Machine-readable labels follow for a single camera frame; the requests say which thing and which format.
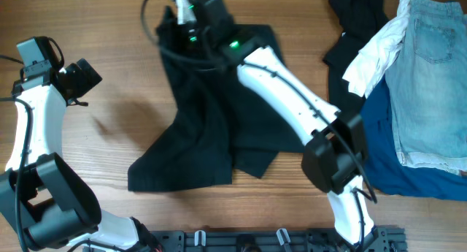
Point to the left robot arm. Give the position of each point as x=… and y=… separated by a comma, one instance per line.
x=42, y=198

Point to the black garment in pile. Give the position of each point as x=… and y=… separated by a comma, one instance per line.
x=360, y=21

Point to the light blue denim shorts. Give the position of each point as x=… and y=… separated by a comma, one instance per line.
x=427, y=85

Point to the black shorts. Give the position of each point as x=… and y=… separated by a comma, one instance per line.
x=219, y=126

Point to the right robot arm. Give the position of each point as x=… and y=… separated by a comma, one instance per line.
x=334, y=143

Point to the blue garment in pile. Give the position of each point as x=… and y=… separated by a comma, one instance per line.
x=383, y=168

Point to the white garment in pile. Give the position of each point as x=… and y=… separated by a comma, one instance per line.
x=381, y=51

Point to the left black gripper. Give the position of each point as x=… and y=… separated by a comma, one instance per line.
x=86, y=83

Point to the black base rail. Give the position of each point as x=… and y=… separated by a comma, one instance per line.
x=381, y=239

